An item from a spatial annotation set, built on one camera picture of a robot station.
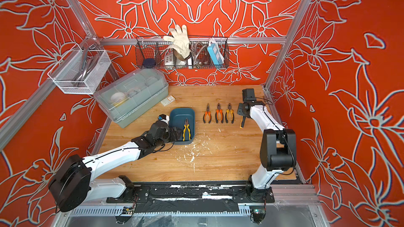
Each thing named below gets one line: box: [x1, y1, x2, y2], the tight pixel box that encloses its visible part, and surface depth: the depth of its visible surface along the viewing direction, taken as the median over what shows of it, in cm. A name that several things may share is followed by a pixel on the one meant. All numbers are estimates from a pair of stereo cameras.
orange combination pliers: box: [215, 102, 224, 124], surface depth 105 cm
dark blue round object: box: [143, 57, 156, 69], surface depth 102 cm
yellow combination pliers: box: [182, 117, 192, 142], surface depth 97 cm
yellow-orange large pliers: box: [225, 102, 235, 124], surface depth 105 cm
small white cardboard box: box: [160, 95, 176, 107], surface depth 112 cm
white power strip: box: [164, 52, 175, 66], surface depth 96 cm
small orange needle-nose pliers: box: [203, 102, 212, 124], surface depth 105 cm
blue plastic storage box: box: [169, 107, 196, 146], surface depth 99 cm
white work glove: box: [163, 24, 191, 61], surface depth 91 cm
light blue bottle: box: [207, 38, 225, 66], surface depth 89 cm
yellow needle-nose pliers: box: [239, 115, 247, 129], surface depth 89 cm
